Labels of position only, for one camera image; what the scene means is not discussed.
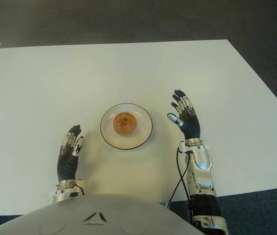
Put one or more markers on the red yellow apple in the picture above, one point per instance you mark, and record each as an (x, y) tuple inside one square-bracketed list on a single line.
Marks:
[(125, 123)]

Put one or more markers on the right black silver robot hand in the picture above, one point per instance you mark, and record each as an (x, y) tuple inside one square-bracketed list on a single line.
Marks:
[(191, 124)]

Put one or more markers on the grey robot torso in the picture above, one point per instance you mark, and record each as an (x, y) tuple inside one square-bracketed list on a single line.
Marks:
[(91, 216)]

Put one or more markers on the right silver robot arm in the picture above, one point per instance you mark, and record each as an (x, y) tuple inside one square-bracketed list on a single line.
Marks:
[(202, 176)]

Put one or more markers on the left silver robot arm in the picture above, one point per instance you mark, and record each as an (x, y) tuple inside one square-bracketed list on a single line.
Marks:
[(66, 192)]

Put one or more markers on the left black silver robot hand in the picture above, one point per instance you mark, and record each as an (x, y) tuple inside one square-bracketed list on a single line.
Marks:
[(67, 166)]

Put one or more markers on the white plate with black rim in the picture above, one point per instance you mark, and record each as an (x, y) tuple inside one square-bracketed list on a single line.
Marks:
[(143, 137)]

